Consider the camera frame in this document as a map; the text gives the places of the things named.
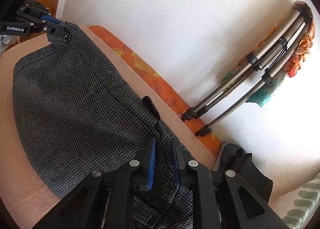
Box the dark grey tweed shorts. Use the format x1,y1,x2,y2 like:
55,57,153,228
12,22,195,228

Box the green white patterned pillow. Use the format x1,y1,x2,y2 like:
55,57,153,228
270,173,320,229

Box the black sport t-shirt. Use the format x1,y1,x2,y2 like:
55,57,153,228
214,142,273,204

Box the orange floral mattress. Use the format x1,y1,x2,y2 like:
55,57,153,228
88,26,222,157

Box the colourful floral cloth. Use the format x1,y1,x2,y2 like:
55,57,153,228
220,0,316,108

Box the folded metal tripod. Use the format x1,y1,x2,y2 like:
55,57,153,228
180,6,311,138

